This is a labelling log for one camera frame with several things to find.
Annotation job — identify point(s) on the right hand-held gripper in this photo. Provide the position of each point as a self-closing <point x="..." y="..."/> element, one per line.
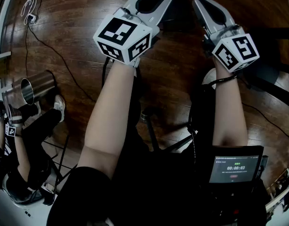
<point x="236" y="52"/>

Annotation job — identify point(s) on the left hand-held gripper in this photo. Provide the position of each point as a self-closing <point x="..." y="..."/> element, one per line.
<point x="121" y="35"/>

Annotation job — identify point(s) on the person's right forearm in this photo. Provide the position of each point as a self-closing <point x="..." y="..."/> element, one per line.
<point x="229" y="112"/>

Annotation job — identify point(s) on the person's left forearm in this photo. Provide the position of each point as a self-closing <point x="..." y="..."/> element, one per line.
<point x="109" y="107"/>

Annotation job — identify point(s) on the person's white shoe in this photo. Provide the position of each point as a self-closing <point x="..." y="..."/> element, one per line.
<point x="59" y="106"/>
<point x="209" y="78"/>

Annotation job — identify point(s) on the black chair base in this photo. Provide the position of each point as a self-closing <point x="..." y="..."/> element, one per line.
<point x="269" y="46"/>

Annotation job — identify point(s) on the black metal stand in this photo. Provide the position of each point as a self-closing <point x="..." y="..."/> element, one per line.
<point x="150" y="131"/>

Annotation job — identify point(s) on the silver metal bin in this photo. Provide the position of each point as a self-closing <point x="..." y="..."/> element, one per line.
<point x="39" y="85"/>

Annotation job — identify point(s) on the white metal railing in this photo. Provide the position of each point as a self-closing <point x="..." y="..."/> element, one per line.
<point x="6" y="20"/>

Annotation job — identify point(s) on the black screen device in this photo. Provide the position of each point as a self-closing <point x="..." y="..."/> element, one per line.
<point x="235" y="167"/>

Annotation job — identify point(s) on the person's black clothing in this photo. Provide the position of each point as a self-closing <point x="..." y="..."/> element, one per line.
<point x="146" y="187"/>

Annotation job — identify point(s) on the white table frame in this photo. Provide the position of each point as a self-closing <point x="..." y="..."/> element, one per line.
<point x="282" y="192"/>

